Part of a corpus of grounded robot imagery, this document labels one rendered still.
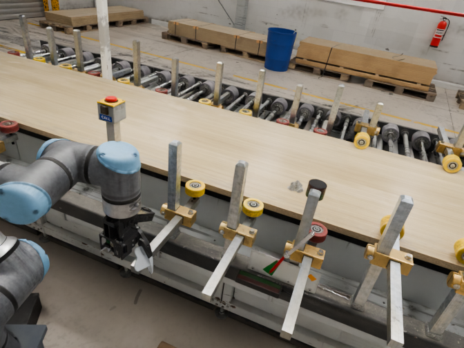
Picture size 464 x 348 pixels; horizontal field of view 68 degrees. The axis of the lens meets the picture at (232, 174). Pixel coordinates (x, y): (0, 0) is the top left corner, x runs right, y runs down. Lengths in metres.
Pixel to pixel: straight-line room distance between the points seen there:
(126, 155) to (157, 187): 0.87
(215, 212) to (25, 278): 0.76
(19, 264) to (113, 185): 0.52
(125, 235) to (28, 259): 0.42
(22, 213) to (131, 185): 0.22
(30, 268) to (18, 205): 0.52
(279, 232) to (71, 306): 1.24
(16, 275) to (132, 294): 1.05
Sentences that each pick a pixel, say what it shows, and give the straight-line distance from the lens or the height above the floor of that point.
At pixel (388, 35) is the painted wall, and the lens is 8.11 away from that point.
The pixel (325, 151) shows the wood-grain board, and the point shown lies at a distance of 1.86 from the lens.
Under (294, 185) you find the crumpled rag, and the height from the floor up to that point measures 0.92.
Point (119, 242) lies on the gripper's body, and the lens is 0.90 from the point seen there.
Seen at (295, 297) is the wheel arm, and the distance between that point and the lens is 1.10.
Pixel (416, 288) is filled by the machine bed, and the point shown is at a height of 0.69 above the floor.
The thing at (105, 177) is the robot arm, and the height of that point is 1.26.
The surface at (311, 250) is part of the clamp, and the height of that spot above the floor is 0.87.
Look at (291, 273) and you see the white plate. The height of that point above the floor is 0.76.
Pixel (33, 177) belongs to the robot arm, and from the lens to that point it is 0.76.
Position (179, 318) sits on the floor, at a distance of 2.06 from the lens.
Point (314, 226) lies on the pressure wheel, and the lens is 1.30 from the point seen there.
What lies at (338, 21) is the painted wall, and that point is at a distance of 8.21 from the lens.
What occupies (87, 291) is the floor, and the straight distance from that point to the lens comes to 2.23.
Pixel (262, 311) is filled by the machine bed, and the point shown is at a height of 0.17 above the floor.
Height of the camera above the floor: 1.69
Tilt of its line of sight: 32 degrees down
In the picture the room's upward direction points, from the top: 8 degrees clockwise
